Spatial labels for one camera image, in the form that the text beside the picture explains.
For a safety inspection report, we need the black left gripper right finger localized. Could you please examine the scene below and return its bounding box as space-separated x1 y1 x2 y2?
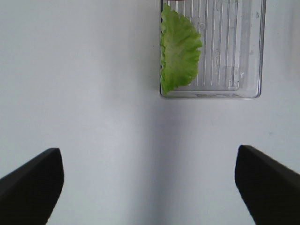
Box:
234 145 300 225

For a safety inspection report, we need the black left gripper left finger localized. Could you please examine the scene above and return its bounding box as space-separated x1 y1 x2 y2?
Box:
0 148 64 225

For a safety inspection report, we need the green lettuce leaf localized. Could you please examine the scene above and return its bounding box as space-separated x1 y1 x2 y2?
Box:
160 3 203 94

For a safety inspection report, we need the clear left plastic container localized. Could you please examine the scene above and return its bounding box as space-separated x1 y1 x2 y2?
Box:
159 0 266 99

